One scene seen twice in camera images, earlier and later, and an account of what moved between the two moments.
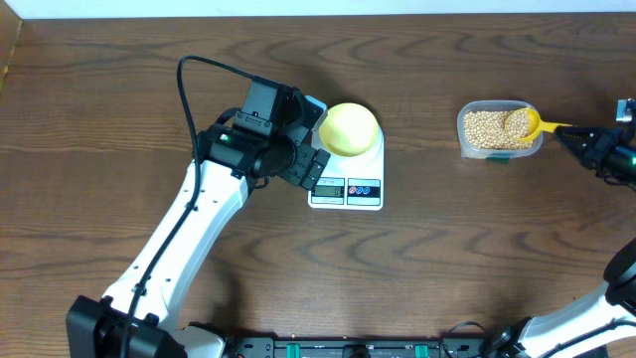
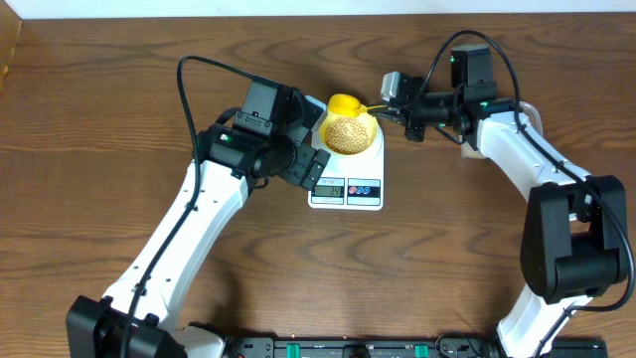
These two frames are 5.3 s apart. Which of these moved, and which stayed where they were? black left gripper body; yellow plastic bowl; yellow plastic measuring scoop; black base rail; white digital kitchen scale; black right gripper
Moved: black right gripper; yellow plastic measuring scoop
Stayed: black left gripper body; yellow plastic bowl; white digital kitchen scale; black base rail
